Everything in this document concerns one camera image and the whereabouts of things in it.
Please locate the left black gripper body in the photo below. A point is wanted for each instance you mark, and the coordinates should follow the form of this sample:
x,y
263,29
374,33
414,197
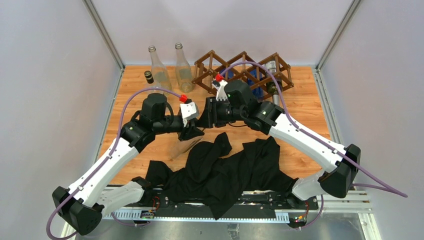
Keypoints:
x,y
191,123

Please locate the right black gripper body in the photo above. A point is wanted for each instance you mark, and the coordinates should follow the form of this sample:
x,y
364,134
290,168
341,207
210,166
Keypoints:
x,y
225,113

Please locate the small clear black-capped bottle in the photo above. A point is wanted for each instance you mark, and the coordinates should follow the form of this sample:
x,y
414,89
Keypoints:
x,y
152,83

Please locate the clear bottle dark label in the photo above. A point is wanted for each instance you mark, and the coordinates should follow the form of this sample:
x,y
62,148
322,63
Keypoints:
x,y
159,72

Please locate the dark green wine bottle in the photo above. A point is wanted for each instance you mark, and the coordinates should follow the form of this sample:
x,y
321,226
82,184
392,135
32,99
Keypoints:
x,y
271,86

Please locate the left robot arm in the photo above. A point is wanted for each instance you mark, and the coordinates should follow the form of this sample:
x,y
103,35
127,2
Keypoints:
x,y
83,204

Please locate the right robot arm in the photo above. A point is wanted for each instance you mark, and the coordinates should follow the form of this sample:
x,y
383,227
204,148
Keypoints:
x,y
236,102

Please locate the brown wooden wine rack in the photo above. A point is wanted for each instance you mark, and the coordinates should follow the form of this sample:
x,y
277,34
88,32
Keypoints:
x,y
211,64

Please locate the black cloth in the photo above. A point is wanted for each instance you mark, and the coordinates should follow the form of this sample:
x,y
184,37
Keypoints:
x,y
211,170

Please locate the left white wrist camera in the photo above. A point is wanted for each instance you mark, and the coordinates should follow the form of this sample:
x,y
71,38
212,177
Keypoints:
x,y
189,111

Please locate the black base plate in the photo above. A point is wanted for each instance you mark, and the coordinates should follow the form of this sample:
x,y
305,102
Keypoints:
x,y
212,207

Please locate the aluminium frame rail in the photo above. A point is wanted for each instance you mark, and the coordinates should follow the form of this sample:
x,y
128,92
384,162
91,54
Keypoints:
x,y
355,202

